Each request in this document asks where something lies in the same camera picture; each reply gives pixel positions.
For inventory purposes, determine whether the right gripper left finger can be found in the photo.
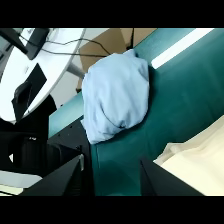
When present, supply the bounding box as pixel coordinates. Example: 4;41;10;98
19;154;85;197

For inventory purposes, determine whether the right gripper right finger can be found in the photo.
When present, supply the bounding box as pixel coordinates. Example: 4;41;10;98
139;157;205;197

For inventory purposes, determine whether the cream shirt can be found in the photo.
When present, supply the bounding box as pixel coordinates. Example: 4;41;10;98
153;114;224;197

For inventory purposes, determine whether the light blue garment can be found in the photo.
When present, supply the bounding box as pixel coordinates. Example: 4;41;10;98
80;48;151;145

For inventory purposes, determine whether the white round table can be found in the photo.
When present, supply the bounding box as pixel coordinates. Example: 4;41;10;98
0;28;87;123

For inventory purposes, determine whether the cardboard box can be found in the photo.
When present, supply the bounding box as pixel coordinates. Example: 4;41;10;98
75;28;158;92

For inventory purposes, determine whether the black cable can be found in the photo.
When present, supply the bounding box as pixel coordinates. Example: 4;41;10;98
19;34;113;58

